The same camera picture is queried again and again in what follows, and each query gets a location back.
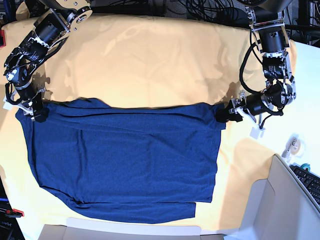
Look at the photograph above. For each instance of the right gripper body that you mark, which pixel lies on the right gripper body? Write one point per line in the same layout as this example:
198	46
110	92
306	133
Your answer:
31	100

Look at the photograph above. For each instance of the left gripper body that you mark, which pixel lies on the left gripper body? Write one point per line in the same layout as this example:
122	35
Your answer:
247	107

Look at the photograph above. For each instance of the dark blue long-sleeve shirt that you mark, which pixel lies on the dark blue long-sleeve shirt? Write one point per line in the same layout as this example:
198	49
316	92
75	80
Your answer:
132	165

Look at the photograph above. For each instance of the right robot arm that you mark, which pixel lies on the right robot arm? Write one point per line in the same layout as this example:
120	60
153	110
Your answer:
50	33

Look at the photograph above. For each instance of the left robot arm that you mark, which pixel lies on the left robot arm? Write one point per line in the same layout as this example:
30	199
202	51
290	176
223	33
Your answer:
267	29

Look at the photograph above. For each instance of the clear tape dispenser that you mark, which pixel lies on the clear tape dispenser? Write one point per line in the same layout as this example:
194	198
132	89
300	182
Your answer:
295	147

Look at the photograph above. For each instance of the red clamp top left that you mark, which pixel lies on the red clamp top left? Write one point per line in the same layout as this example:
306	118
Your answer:
2	39

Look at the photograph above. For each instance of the red clamp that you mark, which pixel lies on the red clamp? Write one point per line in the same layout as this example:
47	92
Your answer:
2	39
14	213

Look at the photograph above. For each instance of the teal tape roll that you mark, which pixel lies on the teal tape roll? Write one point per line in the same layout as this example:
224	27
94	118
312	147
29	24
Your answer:
306	167

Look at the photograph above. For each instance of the black keyboard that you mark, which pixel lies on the black keyboard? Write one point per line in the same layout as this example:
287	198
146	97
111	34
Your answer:
309	180

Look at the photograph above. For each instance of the yellow table cloth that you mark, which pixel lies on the yellow table cloth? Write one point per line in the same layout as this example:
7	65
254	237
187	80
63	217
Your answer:
132	61

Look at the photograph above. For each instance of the red clamp bottom left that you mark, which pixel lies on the red clamp bottom left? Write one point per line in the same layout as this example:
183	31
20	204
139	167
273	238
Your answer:
14	213

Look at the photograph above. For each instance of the beige cardboard box right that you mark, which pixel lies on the beige cardboard box right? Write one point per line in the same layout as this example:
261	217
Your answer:
280	208

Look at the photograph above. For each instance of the beige cardboard box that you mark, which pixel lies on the beige cardboard box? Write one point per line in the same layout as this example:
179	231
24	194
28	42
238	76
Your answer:
80	229
280	208

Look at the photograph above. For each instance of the beige cardboard box bottom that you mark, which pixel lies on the beige cardboard box bottom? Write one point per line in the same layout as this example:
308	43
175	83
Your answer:
80	229

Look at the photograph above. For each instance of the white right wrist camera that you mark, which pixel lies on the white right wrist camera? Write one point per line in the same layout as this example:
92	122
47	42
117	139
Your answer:
7	106

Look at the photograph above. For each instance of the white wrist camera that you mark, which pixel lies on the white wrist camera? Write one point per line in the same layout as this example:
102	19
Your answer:
7	106
257	132

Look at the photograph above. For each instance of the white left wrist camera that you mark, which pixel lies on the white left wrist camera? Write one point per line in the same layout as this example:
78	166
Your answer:
257	132

